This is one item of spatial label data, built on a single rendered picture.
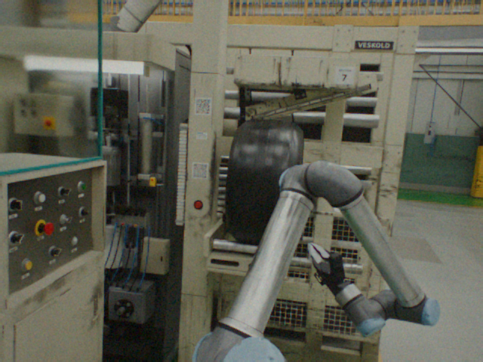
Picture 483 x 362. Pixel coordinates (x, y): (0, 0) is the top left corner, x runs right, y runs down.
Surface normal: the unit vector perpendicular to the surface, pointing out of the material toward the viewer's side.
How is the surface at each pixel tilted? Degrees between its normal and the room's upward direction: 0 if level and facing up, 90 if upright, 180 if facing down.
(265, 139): 43
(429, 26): 90
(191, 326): 90
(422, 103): 90
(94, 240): 90
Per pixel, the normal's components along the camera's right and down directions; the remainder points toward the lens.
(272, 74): -0.17, 0.14
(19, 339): 0.98, 0.09
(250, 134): -0.06, -0.68
